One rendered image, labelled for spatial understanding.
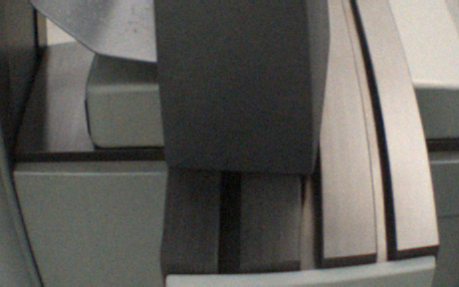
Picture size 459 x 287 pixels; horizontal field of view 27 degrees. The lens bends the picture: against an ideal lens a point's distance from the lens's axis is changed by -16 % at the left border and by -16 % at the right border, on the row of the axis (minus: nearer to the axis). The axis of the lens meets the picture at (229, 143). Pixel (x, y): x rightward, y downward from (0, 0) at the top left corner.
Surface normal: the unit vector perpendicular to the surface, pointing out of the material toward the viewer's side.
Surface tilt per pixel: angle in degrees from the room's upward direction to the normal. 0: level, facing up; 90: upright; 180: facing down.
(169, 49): 90
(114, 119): 90
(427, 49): 0
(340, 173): 0
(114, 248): 90
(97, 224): 90
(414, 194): 0
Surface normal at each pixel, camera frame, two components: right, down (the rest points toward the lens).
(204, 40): -0.16, 0.59
